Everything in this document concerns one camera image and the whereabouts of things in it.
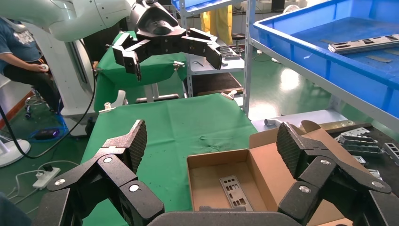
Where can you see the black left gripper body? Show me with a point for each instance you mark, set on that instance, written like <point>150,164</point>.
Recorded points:
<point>159,28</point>

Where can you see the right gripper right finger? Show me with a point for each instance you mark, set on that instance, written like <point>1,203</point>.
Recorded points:
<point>327,181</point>

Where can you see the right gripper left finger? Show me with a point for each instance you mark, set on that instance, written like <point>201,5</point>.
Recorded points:
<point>118,181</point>

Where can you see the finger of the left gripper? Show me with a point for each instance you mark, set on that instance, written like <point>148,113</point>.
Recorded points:
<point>127,56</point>
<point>205,43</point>

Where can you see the small white handheld device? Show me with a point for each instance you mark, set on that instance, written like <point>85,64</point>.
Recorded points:
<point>45,66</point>

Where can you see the silver metal I/O plate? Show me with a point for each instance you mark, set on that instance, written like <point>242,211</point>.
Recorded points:
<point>232,190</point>

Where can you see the person bare forearm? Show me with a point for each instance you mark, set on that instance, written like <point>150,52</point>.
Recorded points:
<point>15,60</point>

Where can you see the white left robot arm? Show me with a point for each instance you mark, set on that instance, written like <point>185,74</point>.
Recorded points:
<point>78,15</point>

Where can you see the blue plastic tray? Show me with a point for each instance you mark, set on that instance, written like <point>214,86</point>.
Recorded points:
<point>199,4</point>
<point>343,71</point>

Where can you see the brown cardboard box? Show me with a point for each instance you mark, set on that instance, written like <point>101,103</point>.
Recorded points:
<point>261,174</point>

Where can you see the person bare hand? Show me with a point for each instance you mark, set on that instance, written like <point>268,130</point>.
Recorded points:
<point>35,67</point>

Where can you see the yellow hanging cloth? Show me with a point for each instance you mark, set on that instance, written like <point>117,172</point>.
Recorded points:
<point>218,20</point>

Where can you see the black round stool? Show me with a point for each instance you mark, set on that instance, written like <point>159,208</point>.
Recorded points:
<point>238,37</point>

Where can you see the silver binder clip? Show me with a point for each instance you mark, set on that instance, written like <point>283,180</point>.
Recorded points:
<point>178,65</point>
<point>107,107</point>

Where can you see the small green table cloth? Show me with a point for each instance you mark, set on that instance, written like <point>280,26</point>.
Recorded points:
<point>162,71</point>

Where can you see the white plastic board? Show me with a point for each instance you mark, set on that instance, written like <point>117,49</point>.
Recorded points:
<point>311,117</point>

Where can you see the white robot torso column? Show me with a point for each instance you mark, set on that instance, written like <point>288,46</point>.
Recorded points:
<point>62,78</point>

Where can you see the white power strip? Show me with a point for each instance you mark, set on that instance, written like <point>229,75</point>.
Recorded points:
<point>46,177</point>

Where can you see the white plastic pipe fitting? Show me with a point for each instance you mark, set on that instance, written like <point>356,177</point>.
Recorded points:
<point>272,122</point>

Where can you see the large green table cloth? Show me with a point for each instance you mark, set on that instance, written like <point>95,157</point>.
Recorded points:
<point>187,124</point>

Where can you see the black purple floor device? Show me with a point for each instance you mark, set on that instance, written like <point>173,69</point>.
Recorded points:
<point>46,134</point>

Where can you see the seated person blue shirt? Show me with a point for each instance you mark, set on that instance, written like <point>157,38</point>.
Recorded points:
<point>18,40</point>

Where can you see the white round stand base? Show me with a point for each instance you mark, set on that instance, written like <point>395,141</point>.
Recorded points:
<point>9,151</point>

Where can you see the dark blue fabric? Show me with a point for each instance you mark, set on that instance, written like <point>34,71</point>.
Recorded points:
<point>9,215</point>

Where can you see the brown tape strip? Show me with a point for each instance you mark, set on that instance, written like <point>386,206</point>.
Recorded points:
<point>378,58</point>

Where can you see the stack of metal plates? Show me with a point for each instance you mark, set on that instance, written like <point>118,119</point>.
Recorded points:
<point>358,45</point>

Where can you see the small silver metal bracket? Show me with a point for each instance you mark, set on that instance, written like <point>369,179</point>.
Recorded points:
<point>374,174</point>
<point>360,159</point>

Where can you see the white rack post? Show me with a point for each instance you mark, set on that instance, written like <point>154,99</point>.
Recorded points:
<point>186,78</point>

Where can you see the grey metal bracket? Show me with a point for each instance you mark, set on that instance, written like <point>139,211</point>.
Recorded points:
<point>355,131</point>
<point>358,145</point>

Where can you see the grey perforated rack post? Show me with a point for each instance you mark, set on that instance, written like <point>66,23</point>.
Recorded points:
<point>247,78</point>

